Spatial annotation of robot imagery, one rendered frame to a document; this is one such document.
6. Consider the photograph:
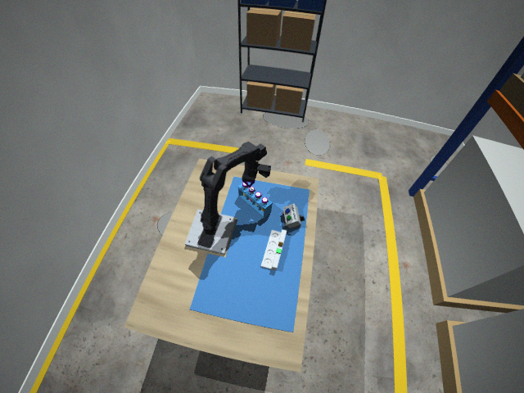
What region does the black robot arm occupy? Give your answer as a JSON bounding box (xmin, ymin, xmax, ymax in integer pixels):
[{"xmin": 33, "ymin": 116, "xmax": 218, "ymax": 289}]
[{"xmin": 198, "ymin": 142, "xmax": 271, "ymax": 248}]

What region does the blue work mat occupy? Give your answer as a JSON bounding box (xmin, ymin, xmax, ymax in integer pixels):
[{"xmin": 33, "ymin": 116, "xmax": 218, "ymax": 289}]
[{"xmin": 190, "ymin": 177, "xmax": 309, "ymax": 332}]

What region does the white rectangular console with lamps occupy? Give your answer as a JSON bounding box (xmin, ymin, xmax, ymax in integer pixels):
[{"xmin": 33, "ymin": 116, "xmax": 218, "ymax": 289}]
[{"xmin": 261, "ymin": 230, "xmax": 287, "ymax": 271}]

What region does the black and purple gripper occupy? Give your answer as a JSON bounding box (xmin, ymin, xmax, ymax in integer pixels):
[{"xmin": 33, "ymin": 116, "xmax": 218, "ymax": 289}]
[{"xmin": 242, "ymin": 167, "xmax": 256, "ymax": 187}]

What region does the grey key panel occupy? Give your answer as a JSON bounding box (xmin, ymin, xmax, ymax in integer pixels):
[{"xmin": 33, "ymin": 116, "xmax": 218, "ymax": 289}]
[{"xmin": 282, "ymin": 204, "xmax": 305, "ymax": 229}]

